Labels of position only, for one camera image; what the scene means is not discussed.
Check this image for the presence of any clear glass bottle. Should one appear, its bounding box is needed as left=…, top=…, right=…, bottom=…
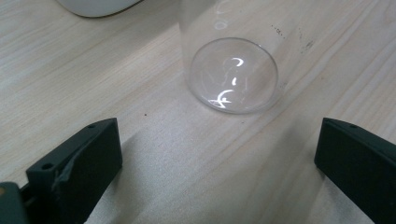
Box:
left=177, top=0, right=286, bottom=116

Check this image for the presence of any white box with orange lid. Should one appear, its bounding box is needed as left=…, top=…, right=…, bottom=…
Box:
left=55, top=0, right=146, bottom=19

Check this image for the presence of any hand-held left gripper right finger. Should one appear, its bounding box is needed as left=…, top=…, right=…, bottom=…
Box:
left=313, top=117, right=396, bottom=224

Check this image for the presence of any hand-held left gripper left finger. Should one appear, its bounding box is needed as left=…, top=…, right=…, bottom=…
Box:
left=20, top=117, right=123, bottom=224

